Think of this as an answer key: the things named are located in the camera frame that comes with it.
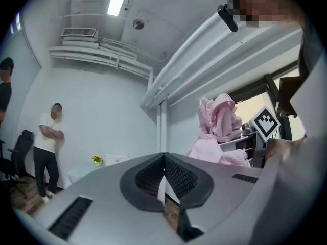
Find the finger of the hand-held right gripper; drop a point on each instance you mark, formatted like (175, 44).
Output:
(235, 140)

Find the person's torso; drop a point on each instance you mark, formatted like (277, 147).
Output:
(310, 47)

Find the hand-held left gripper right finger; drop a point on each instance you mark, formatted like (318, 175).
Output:
(222, 187)

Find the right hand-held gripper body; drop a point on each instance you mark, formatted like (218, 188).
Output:
(265, 124)

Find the black chest-mounted monitor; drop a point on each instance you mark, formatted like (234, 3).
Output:
(288, 96)

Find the thin white pipe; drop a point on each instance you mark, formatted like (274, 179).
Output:
(161, 129)

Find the person's right forearm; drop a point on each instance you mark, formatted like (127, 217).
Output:
(283, 145)

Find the black head-worn camera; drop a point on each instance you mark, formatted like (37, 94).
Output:
(228, 16)

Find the black window frame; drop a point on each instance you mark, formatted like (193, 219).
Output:
(270, 91)

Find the yellow sunflower bouquet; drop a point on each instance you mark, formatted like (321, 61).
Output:
(97, 159)

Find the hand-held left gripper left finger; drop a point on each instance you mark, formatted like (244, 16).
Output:
(102, 200)

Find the black office chair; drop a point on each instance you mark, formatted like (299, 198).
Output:
(21, 149)

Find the thick white pipe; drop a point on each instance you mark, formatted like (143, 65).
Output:
(212, 60)

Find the white air conditioner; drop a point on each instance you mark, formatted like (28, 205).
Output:
(79, 34)

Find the person's head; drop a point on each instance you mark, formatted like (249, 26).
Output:
(263, 1)

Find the white horizontal pipe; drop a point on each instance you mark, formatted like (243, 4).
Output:
(102, 56)

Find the round ceiling sensor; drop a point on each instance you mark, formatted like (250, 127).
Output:
(138, 24)

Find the pink towel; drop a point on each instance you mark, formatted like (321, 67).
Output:
(219, 121)

